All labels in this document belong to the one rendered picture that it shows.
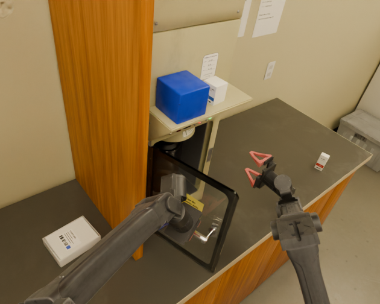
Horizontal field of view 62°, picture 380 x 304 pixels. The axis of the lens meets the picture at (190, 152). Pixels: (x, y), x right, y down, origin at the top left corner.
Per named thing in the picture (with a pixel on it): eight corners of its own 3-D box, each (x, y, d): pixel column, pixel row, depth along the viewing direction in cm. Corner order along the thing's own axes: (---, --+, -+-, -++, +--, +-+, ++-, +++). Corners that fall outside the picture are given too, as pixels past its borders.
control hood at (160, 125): (143, 137, 93) (145, 108, 87) (222, 107, 111) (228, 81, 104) (167, 159, 87) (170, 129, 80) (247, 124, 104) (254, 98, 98)
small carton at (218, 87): (200, 98, 94) (203, 79, 90) (212, 93, 97) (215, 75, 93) (212, 105, 92) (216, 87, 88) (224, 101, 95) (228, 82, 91)
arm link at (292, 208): (275, 246, 72) (324, 236, 70) (268, 221, 73) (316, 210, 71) (277, 221, 114) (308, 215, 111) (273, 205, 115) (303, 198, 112)
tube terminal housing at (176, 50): (108, 192, 137) (96, 2, 87) (169, 164, 154) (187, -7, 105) (140, 233, 123) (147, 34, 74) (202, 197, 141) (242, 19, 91)
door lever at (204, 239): (189, 219, 100) (190, 214, 99) (215, 235, 97) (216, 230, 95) (180, 230, 97) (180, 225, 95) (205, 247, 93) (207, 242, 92)
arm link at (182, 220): (161, 223, 77) (184, 221, 76) (161, 195, 80) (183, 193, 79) (169, 230, 83) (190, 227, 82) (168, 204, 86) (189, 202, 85)
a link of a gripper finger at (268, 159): (257, 143, 119) (277, 158, 114) (253, 156, 124) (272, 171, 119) (245, 151, 116) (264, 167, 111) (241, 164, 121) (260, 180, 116)
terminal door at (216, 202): (146, 225, 120) (150, 143, 94) (214, 272, 109) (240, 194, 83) (144, 227, 119) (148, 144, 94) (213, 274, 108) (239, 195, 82)
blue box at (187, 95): (154, 107, 88) (156, 76, 82) (183, 98, 93) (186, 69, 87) (177, 125, 82) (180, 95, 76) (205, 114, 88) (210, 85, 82)
